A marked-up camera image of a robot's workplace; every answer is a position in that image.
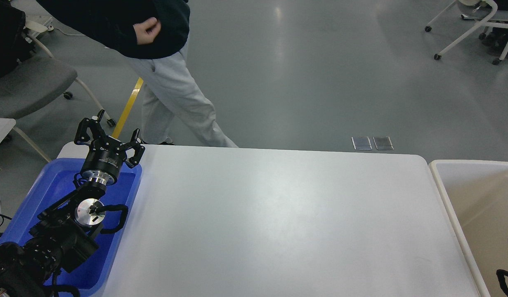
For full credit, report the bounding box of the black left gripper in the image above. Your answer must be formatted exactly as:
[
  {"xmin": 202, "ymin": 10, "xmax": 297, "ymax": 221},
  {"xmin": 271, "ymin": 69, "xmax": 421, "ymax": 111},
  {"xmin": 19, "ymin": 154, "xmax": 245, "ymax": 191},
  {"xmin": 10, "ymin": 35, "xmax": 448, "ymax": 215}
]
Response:
[{"xmin": 74, "ymin": 110, "xmax": 146, "ymax": 185}]

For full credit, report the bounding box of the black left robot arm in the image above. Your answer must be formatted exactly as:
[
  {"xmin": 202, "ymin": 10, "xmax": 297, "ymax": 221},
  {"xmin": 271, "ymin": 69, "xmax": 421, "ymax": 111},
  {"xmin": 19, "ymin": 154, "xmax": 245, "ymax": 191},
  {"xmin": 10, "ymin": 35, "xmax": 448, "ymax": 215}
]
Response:
[{"xmin": 0, "ymin": 110, "xmax": 145, "ymax": 297}]

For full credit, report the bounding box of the person's hand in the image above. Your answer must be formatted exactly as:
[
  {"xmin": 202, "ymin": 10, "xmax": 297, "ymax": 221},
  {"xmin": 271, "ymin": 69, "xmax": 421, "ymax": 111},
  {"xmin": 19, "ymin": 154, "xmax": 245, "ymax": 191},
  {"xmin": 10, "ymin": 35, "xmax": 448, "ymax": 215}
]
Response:
[{"xmin": 133, "ymin": 17, "xmax": 161, "ymax": 45}]

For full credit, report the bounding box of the blue plastic tray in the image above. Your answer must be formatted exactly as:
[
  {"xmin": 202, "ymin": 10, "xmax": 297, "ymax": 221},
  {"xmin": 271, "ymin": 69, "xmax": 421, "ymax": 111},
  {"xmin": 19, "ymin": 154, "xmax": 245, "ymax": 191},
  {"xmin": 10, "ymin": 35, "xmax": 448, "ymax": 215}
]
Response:
[{"xmin": 0, "ymin": 158, "xmax": 142, "ymax": 297}]

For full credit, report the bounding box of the grey office chair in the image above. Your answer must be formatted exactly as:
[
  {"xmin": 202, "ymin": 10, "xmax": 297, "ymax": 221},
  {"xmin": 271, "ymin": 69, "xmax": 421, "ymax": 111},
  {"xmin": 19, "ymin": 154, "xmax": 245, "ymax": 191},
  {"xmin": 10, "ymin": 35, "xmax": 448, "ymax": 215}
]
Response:
[{"xmin": 0, "ymin": 16, "xmax": 117, "ymax": 162}]

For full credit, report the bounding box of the person in grey trousers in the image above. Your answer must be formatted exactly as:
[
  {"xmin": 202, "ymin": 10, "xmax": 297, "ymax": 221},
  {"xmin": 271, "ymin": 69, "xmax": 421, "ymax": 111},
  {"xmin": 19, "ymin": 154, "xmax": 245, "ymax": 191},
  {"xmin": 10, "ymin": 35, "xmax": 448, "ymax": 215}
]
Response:
[{"xmin": 39, "ymin": 0, "xmax": 236, "ymax": 147}]

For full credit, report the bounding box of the left metal floor plate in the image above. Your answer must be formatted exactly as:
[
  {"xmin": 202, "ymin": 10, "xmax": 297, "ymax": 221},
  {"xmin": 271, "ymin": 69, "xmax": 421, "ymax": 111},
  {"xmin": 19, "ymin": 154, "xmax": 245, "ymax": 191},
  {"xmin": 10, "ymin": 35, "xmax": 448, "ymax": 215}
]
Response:
[{"xmin": 351, "ymin": 137, "xmax": 373, "ymax": 151}]

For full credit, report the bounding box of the metal floor plate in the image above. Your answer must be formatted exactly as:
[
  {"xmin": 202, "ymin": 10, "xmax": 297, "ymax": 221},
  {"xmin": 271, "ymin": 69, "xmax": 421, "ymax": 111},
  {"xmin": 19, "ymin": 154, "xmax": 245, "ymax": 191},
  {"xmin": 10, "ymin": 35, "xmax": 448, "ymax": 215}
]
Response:
[
  {"xmin": 351, "ymin": 137, "xmax": 373, "ymax": 151},
  {"xmin": 373, "ymin": 137, "xmax": 394, "ymax": 151}
]

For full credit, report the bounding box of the right metal floor plate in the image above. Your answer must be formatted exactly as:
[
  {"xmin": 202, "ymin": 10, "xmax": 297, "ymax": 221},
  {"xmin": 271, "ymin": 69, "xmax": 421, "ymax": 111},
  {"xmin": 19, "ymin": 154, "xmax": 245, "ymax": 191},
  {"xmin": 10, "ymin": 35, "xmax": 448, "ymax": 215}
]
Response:
[{"xmin": 373, "ymin": 137, "xmax": 394, "ymax": 151}]

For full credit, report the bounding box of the beige plastic bin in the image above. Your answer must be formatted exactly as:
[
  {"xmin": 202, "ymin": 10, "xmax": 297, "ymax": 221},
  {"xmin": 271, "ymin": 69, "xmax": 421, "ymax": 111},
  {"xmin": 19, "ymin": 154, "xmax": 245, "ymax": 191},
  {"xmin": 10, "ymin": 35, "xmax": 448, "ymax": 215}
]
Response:
[{"xmin": 429, "ymin": 160, "xmax": 508, "ymax": 297}]

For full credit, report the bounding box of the white office chair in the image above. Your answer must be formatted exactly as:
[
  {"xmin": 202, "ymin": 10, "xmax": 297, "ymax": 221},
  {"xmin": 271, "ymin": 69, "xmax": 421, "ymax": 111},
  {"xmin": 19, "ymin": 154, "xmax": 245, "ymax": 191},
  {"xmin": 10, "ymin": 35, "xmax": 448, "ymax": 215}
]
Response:
[{"xmin": 424, "ymin": 0, "xmax": 508, "ymax": 66}]

